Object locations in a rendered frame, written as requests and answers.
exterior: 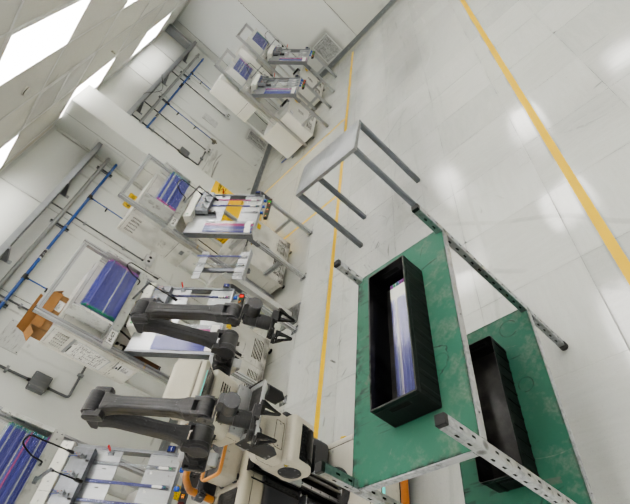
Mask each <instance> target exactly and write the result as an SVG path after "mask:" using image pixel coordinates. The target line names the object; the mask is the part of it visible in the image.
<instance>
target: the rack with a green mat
mask: <svg viewBox="0 0 630 504"><path fill-rule="evenodd" d="M411 211H412V212H413V213H414V214H415V215H416V216H417V217H418V218H419V219H420V220H421V221H423V222H424V223H425V224H426V225H427V226H428V227H429V228H430V229H431V230H432V231H433V232H432V233H431V234H429V235H428V236H426V237H425V238H423V239H422V240H420V241H419V242H417V243H415V244H414V245H412V246H411V247H409V248H408V249H406V250H405V251H403V252H402V253H400V254H399V255H397V256H396V257H394V258H393V259H391V260H390V261H388V262H387V263H385V264H384V265H382V266H381V267H379V268H378V269H376V270H374V271H373V272H371V273H370V274H368V275H367V276H365V277H364V278H362V277H361V276H360V275H359V274H357V273H356V272H355V271H353V270H352V269H351V268H350V267H348V266H347V265H346V264H345V263H343V262H342V261H341V260H339V259H338V260H336V261H335V262H334V267H335V268H336V269H337V270H339V271H340V272H341V273H343V274H344V275H345V276H346V277H348V278H349V279H350V280H352V281H353V282H354V283H356V284H357V285H358V312H357V344H356V375H355V406H354V437H353V468H352V476H350V475H348V474H346V473H344V472H342V471H341V470H339V469H337V468H335V467H333V466H331V465H329V464H327V463H326V462H324V461H320V462H317V463H315V471H314V473H315V474H317V475H319V476H321V477H323V478H325V479H327V480H328V481H330V482H332V483H334V484H336V485H338V486H340V487H342V488H344V489H346V490H348V491H350V492H352V493H353V494H355V495H357V496H360V497H362V498H364V499H365V500H367V501H369V502H371V503H373V504H402V503H401V502H399V501H397V500H395V499H393V498H391V497H389V496H387V495H386V494H384V493H382V492H380V491H378V490H377V489H380V488H383V487H386V486H389V485H392V484H395V483H398V482H401V481H404V480H407V479H411V478H414V477H417V476H420V475H423V474H426V473H429V472H432V471H435V470H438V469H441V468H444V467H447V466H450V465H454V464H457V463H459V466H460V473H461V480H462V487H463V494H464V501H465V504H597V503H596V501H595V498H594V495H593V492H592V489H591V486H590V483H589V480H588V477H587V474H586V472H585V469H584V466H583V463H582V460H581V457H580V454H579V451H578V448H577V445H576V443H575V440H574V437H573V434H572V431H571V428H570V425H569V422H568V419H567V416H566V414H565V411H564V408H563V405H562V402H561V399H560V396H559V393H558V390H557V387H556V385H555V382H554V379H553V376H552V373H551V370H550V367H549V364H548V361H547V358H546V356H545V353H544V350H543V347H542V344H541V341H540V338H539V335H538V332H537V329H536V327H537V328H538V329H539V330H541V331H542V332H543V333H544V334H545V335H546V336H547V337H548V338H549V339H550V340H551V341H552V342H554V343H555V344H556V345H557V347H559V348H560V349H561V350H562V351H565V350H567V349H568V347H569V346H568V344H567V343H566V342H565V341H563V340H562V339H561V338H560V337H559V336H558V335H557V334H556V333H555V332H554V331H553V330H552V329H550V328H549V327H548V326H547V325H546V324H545V323H544V322H543V321H542V320H541V319H540V318H539V317H538V316H537V315H536V314H535V313H533V312H532V311H531V310H530V309H529V308H528V307H527V306H526V305H525V304H524V303H523V302H522V301H521V300H520V299H519V298H518V297H516V296H515V295H514V294H513V293H512V292H511V291H510V290H509V289H508V288H507V287H506V286H505V285H504V284H503V283H502V282H501V281H499V280H498V279H497V278H496V277H495V276H494V275H493V274H492V273H491V272H490V271H489V270H488V269H487V268H486V267H485V266H484V265H482V264H481V263H480V262H479V261H478V260H477V259H476V258H475V257H474V256H473V255H472V254H471V253H470V252H469V251H468V250H467V249H465V248H464V247H463V246H462V245H461V244H460V243H459V242H458V241H457V240H456V239H455V238H454V237H453V236H452V235H451V234H450V233H448V232H447V231H446V230H445V229H444V228H443V227H442V226H441V225H440V224H439V223H438V222H437V221H436V220H435V219H434V218H433V217H431V216H430V215H429V214H428V213H427V212H426V211H425V210H424V209H423V208H422V207H421V206H420V205H419V204H418V203H416V204H415V205H413V206H412V207H411ZM449 246H450V247H451V248H452V249H453V250H454V251H455V252H456V253H457V254H458V255H459V256H460V257H462V258H463V259H464V260H465V261H466V262H467V263H468V264H469V265H470V266H471V267H472V268H473V269H475V270H476V271H477V272H478V273H479V274H480V275H481V276H482V277H483V278H484V279H485V280H486V281H487V282H489V283H490V284H491V285H492V286H493V287H494V288H495V289H496V290H497V291H498V292H499V293H500V294H502V295H503V296H504V297H505V298H506V299H507V300H508V301H509V302H510V303H511V304H512V305H513V306H515V307H516V308H517V309H518V310H516V311H514V312H512V313H510V314H508V315H505V316H503V317H501V318H499V319H497V320H495V321H493V322H491V323H489V324H487V325H485V326H483V327H481V328H479V329H477V330H475V331H473V332H471V333H469V334H467V335H466V329H465V324H464V319H463V314H462V309H461V304H460V299H459V294H458V289H457V284H456V278H455V273H454V268H453V263H452V258H451V253H450V248H449ZM401 255H404V256H405V257H406V258H407V259H408V260H409V261H411V262H412V263H413V264H414V265H415V266H416V267H418V268H419V269H420V270H421V271H422V275H423V282H424V289H425V296H426V302H427V309H428V316H429V322H430V329H431V336H432V343H433V349H434V356H435V363H436V369H437V376H438V383H439V389H440V396H441V403H442V408H440V409H437V410H435V411H433V412H431V413H428V414H426V415H424V416H421V417H419V418H417V419H415V420H412V421H410V422H408V423H405V424H403V425H401V426H398V427H396V428H395V427H393V426H391V425H390V424H388V423H387V422H385V421H383V420H382V419H380V418H379V417H377V416H375V415H374V414H372V413H371V412H370V379H369V314H368V278H369V277H370V276H372V275H373V274H375V273H376V272H378V271H379V270H381V269H382V268H384V267H385V266H387V265H388V264H390V263H391V262H392V261H394V260H395V259H397V258H398V257H400V256H401ZM535 326H536V327H535ZM487 336H491V337H492V338H493V339H494V340H495V341H496V342H497V343H498V344H499V345H500V346H501V347H503V348H504V349H505V351H506V356H507V359H508V361H509V367H510V371H511V372H512V373H511V374H512V378H513V382H514V383H515V384H514V386H515V389H516V393H517V394H518V396H517V397H518V400H519V404H520V406H521V412H522V415H523V418H524V423H525V427H526V430H527V432H528V433H527V434H528V438H529V442H530V444H531V449H532V453H533V457H534V459H535V464H536V468H537V472H538V474H539V477H538V476H536V475H535V474H533V473H532V472H531V471H529V470H528V469H526V468H525V467H523V466H522V465H520V464H519V463H517V462H516V461H515V460H513V459H512V458H510V457H509V456H507V455H506V454H504V453H503V452H502V451H500V450H499V449H497V448H496V447H494V446H493V445H491V444H490V443H488V442H487V437H486V432H485V427H484V421H483V416H482V411H481V406H480V401H479V396H478V391H477V386H476V381H475V375H474V370H473V365H472V360H471V355H470V350H469V345H470V344H473V343H475V342H477V341H479V340H481V339H483V338H485V337H487ZM478 456H481V457H482V458H484V459H485V460H487V461H488V462H490V463H491V464H493V465H494V466H496V467H497V468H499V469H500V470H502V471H503V472H505V473H506V474H508V475H509V476H511V477H512V478H514V479H515V480H517V481H518V482H520V483H521V484H523V485H524V487H520V488H516V489H513V490H509V491H508V492H506V491H505V492H502V493H498V492H496V491H494V490H493V489H491V488H489V487H487V486H486V485H482V484H481V483H479V480H478V474H477V468H476V462H475V457H478Z"/></svg>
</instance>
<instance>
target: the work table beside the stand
mask: <svg viewBox="0 0 630 504"><path fill-rule="evenodd" d="M360 129H361V130H362V131H363V132H364V133H365V134H366V135H367V136H368V137H369V138H370V139H371V140H372V141H373V142H374V143H375V144H376V145H377V146H378V147H379V148H381V149H382V150H383V151H384V152H385V153H386V154H387V155H388V156H389V157H390V158H391V159H392V160H393V161H394V162H395V163H396V164H397V165H398V166H399V167H400V168H401V169H402V170H403V171H404V172H405V173H406V174H407V175H408V176H409V177H411V178H412V179H413V180H414V181H415V182H416V183H418V182H420V178H419V177H418V176H417V175H416V174H415V173H414V172H413V171H412V170H411V169H410V168H409V167H408V166H407V165H406V164H405V163H404V162H403V161H402V160H401V159H400V158H399V157H397V156H396V155H395V154H394V153H393V152H392V151H391V150H390V149H389V148H388V147H387V146H386V145H385V144H384V143H383V142H382V141H381V140H380V139H379V138H378V137H377V136H376V135H375V134H374V133H373V132H372V131H371V130H370V129H369V128H368V127H367V126H366V125H365V124H364V123H363V122H362V121H361V120H360V119H358V120H357V121H356V122H355V123H354V124H353V125H351V126H350V127H349V128H348V129H347V130H346V131H344V132H343V133H342V134H341V135H340V136H339V137H338V138H336V139H335V140H334V141H333V142H332V143H331V144H329V145H328V146H327V147H326V148H325V149H324V150H322V151H321V152H320V153H319V154H318V155H317V156H315V157H314V158H313V159H312V160H311V161H310V162H309V163H307V164H306V165H305V166H304V169H303V172H302V175H301V179H300V182H299V185H298V189H297V192H296V196H297V197H298V198H299V199H300V200H301V201H303V202H304V203H305V204H306V205H308V206H309V207H310V208H311V209H312V210H314V211H315V212H316V213H317V214H319V215H320V216H321V217H322V218H323V219H325V220H326V221H327V222H328V223H330V224H331V225H332V226H333V227H334V228H336V229H337V230H338V231H339V232H341V233H342V234H343V235H344V236H345V237H347V238H348V239H349V240H350V241H352V242H353V243H354V244H355V245H356V246H358V247H359V248H361V247H363V243H362V242H361V241H360V240H358V239H357V238H356V237H355V236H354V235H352V234H351V233H350V232H349V231H348V230H346V229H345V228H344V227H343V226H342V225H340V224H339V223H338V222H337V221H335V220H334V219H333V218H332V217H331V216H329V215H328V214H327V213H326V212H325V211H323V210H322V209H321V208H320V207H319V206H317V205H316V204H315V203H314V202H313V201H311V200H310V199H309V198H308V197H307V196H305V195H304V194H303V193H304V192H306V191H307V190H308V189H309V188H310V187H312V186H313V185H314V184H315V183H317V182H320V183H321V184H322V185H323V186H324V187H325V188H327V189H328V190H329V191H330V192H331V193H332V194H334V195H335V196H336V197H337V198H338V199H339V200H341V201H342V202H343V203H344V204H345V205H346V206H348V207H349V208H350V209H351V210H352V211H353V212H355V213H356V214H357V215H358V216H359V217H360V218H362V219H363V220H364V219H365V218H366V215H365V214H364V213H363V212H362V211H361V210H360V209H358V208H357V207H356V206H355V205H354V204H353V203H352V202H350V201H349V200H348V199H347V198H346V197H345V196H343V195H342V194H341V193H340V192H339V191H338V190H337V189H335V188H334V187H333V186H332V185H331V184H330V183H328V182H327V181H326V180H325V179H324V178H323V177H324V176H325V175H326V174H328V173H329V172H330V171H331V170H333V169H334V168H335V167H336V166H338V165H339V164H340V163H341V162H343V161H344V160H345V159H346V158H347V157H349V156H350V155H351V154H352V153H354V154H355V155H356V156H357V157H358V158H359V159H360V160H362V161H363V162H364V163H365V164H366V165H367V166H368V167H369V168H370V169H371V170H372V171H373V172H374V173H376V174H377V175H378V176H379V177H380V178H381V179H382V180H383V181H384V182H385V183H386V184H387V185H388V186H390V187H391V188H392V189H393V190H394V191H395V192H396V193H397V194H398V195H399V196H400V197H401V198H402V199H403V200H405V201H406V202H407V203H408V204H409V205H410V206H411V207H412V206H413V205H415V204H416V202H415V201H414V200H413V199H412V198H411V197H410V196H409V195H408V194H407V193H405V192H404V191H403V190H402V189H401V188H400V187H399V186H398V185H397V184H396V183H395V182H394V181H393V180H392V179H391V178H390V177H388V176H387V175H386V174H385V173H384V172H383V171H382V170H381V169H380V168H379V167H378V166H377V165H376V164H375V163H374V162H373V161H371V160H370V159H369V158H368V157H367V156H366V155H365V154H364V153H363V152H362V151H361V150H360V149H359V148H358V147H357V146H358V140H359V133H360Z"/></svg>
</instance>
